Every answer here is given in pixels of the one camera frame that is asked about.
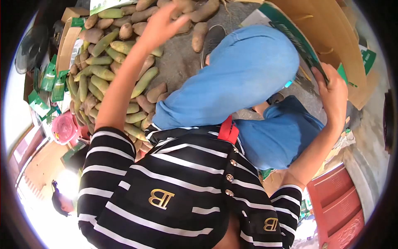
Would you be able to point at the person's left hand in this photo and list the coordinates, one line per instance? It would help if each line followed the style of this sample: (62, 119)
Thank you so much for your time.
(157, 29)

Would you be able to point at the person's right hand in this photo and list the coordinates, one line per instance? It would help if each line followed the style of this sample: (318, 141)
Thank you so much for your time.
(334, 96)

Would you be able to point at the person's right thumb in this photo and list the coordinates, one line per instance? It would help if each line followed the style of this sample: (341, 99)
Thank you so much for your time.
(319, 77)

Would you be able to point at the person's left fingers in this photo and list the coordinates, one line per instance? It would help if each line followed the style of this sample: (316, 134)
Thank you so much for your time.
(174, 15)

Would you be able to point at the brown carton with green print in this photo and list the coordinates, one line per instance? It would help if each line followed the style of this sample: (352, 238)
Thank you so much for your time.
(326, 31)

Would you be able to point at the green and white carton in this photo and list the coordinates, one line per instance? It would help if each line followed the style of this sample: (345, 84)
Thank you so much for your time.
(107, 4)

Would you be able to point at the torn cardboard scraps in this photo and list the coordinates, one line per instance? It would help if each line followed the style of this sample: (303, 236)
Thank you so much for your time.
(340, 146)

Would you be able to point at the person's legs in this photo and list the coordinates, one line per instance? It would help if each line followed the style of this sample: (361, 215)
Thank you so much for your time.
(236, 77)

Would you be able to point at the pile of sweet potatoes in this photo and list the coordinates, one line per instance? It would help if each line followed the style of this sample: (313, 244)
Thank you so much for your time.
(102, 62)

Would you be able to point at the small brown carton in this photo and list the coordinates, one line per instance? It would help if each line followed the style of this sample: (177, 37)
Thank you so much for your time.
(74, 13)

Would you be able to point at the flat brown carton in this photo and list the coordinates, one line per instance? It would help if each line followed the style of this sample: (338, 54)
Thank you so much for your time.
(67, 46)

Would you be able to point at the red plastic chair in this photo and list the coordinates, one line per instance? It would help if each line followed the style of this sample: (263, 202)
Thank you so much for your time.
(339, 208)

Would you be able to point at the pile of green packets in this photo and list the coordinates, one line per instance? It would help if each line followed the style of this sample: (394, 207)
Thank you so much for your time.
(49, 84)

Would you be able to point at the black fan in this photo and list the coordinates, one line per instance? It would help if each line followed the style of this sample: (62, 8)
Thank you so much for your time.
(31, 49)

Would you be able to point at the person's body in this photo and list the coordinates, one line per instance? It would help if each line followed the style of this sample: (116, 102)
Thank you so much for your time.
(174, 186)

